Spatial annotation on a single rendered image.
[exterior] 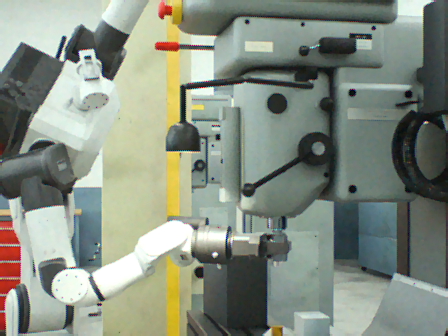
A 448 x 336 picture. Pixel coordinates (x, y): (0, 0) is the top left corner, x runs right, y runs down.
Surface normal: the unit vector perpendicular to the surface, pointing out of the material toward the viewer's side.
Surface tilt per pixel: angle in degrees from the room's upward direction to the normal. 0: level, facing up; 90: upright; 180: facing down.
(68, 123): 58
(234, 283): 90
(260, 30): 90
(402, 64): 90
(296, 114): 90
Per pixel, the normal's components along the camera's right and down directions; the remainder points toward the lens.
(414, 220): -0.98, 0.00
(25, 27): 0.21, 0.00
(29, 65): 0.40, -0.54
